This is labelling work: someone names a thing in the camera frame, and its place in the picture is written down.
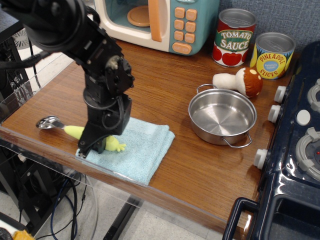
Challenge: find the yellow ice cream scoop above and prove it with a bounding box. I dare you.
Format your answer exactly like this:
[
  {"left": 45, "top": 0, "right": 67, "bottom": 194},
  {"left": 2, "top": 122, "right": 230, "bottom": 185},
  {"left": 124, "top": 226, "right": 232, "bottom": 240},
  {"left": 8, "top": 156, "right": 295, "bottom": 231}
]
[{"left": 36, "top": 115, "right": 126, "bottom": 152}]

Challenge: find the pineapple slices can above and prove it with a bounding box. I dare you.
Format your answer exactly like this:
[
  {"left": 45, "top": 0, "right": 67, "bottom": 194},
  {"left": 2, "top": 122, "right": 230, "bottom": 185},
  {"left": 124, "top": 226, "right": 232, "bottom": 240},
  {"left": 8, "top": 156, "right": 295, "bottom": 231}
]
[{"left": 249, "top": 32, "right": 296, "bottom": 80}]

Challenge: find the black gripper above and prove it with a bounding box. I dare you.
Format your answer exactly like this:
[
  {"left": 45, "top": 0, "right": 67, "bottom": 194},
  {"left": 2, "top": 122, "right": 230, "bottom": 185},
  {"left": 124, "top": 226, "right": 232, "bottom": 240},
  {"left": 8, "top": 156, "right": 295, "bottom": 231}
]
[{"left": 78, "top": 94, "right": 132, "bottom": 158}]

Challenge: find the small steel pot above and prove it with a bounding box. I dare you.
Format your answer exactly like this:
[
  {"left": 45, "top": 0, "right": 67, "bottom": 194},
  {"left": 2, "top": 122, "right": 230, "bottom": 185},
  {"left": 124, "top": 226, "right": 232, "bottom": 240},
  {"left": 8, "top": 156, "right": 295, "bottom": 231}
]
[{"left": 188, "top": 84, "right": 257, "bottom": 149}]

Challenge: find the black table leg frame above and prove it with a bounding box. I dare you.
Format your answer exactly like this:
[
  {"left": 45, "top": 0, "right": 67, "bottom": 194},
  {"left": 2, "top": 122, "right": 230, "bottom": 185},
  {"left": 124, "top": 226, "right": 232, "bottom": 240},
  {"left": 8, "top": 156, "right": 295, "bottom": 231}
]
[{"left": 103, "top": 197, "right": 140, "bottom": 240}]

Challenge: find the light blue folded rag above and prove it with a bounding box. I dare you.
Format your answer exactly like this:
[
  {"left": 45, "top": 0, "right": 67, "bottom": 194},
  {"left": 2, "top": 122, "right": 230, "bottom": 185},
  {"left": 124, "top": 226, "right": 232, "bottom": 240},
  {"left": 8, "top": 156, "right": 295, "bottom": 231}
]
[{"left": 75, "top": 117, "right": 175, "bottom": 185}]

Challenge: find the clear acrylic table guard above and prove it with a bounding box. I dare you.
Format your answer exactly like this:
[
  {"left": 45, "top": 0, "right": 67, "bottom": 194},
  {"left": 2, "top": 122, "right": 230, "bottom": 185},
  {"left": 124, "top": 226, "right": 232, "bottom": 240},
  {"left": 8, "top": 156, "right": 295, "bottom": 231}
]
[{"left": 0, "top": 22, "right": 231, "bottom": 233}]

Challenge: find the toy microwave teal and cream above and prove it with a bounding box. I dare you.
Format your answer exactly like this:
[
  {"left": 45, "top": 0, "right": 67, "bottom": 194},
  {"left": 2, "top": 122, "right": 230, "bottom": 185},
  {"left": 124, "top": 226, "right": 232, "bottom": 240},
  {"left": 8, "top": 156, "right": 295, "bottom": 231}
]
[{"left": 94, "top": 0, "right": 220, "bottom": 56}]

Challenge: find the black braided cable sleeve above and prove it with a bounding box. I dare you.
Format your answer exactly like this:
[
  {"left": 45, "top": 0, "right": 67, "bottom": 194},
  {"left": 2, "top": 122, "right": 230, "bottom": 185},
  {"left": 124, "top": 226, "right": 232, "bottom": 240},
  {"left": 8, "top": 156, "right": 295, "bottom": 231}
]
[{"left": 0, "top": 51, "right": 51, "bottom": 71}]

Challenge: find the blue floor cable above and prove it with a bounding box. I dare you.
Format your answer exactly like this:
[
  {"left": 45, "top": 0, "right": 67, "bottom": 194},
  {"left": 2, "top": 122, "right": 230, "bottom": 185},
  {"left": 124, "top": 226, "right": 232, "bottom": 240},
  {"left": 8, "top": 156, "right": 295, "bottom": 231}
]
[{"left": 49, "top": 174, "right": 78, "bottom": 240}]

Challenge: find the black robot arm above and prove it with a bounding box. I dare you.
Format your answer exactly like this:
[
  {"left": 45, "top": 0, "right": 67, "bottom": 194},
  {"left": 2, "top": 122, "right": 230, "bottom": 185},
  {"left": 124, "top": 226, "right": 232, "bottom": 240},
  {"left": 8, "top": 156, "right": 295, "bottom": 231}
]
[{"left": 0, "top": 0, "right": 134, "bottom": 157}]

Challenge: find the tomato sauce can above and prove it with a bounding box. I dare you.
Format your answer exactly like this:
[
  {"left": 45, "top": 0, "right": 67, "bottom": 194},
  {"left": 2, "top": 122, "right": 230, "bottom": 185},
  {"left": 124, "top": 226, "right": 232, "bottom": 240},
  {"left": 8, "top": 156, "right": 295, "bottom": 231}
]
[{"left": 212, "top": 8, "right": 257, "bottom": 67}]

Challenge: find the dark blue toy stove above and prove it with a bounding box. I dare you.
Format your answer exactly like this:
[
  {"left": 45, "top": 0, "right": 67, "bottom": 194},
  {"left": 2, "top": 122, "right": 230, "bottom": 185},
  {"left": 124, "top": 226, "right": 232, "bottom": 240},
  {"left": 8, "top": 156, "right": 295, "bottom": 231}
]
[{"left": 223, "top": 41, "right": 320, "bottom": 240}]

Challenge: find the plush brown mushroom toy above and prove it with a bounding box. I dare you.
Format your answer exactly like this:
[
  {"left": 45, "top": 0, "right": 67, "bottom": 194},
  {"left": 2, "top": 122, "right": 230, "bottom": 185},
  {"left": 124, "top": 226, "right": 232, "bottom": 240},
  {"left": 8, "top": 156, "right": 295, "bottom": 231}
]
[{"left": 212, "top": 67, "right": 263, "bottom": 98}]

